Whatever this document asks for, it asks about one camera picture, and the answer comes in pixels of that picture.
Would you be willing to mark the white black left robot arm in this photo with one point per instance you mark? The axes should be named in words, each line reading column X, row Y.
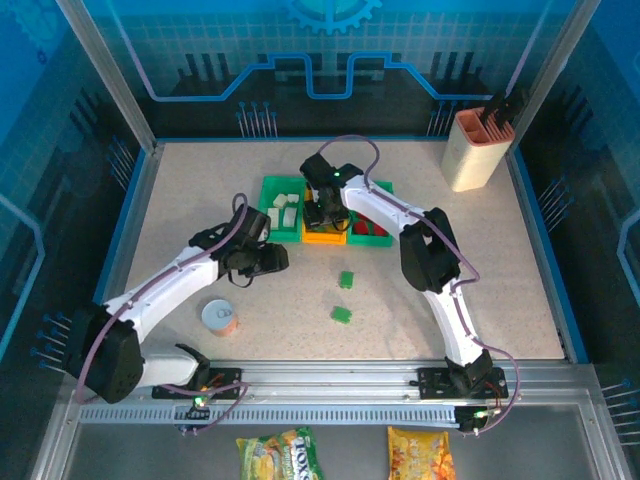
column 165, row 287

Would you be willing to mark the small red lego brick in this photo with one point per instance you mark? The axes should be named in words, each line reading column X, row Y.
column 360, row 217

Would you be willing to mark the green yellow snack bag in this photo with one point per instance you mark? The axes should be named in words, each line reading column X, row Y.
column 277, row 452

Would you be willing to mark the aluminium frame beam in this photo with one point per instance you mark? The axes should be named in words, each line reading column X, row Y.
column 325, row 375

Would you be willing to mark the tin can with pull tab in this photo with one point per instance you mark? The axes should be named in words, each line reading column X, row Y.
column 220, row 318

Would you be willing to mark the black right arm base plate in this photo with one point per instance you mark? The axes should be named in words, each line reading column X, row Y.
column 432, row 382

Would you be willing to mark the green lego brick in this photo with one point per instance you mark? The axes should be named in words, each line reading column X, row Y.
column 346, row 279
column 341, row 314

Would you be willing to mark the yellow orange snack bag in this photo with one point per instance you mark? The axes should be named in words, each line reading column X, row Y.
column 421, row 452

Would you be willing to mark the beige utensil holder pink rim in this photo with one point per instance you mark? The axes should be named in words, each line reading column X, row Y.
column 475, row 155

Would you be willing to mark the green plastic bin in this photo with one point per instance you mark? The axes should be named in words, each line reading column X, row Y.
column 287, row 236
column 372, row 242

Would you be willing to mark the aluminium frame post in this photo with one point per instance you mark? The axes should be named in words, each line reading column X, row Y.
column 110, row 75
column 550, row 70

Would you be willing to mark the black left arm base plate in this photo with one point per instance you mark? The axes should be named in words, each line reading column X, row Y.
column 227, row 382

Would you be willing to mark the white lego brick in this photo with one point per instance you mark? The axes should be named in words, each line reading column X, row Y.
column 292, row 197
column 280, row 201
column 289, row 217
column 274, row 218

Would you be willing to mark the yellow plastic bin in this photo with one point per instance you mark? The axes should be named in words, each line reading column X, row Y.
column 325, row 239

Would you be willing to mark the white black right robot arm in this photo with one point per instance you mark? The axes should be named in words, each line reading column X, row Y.
column 380, row 205

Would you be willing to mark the black connector block green light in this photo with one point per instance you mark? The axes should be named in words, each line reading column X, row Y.
column 475, row 419
column 197, row 412

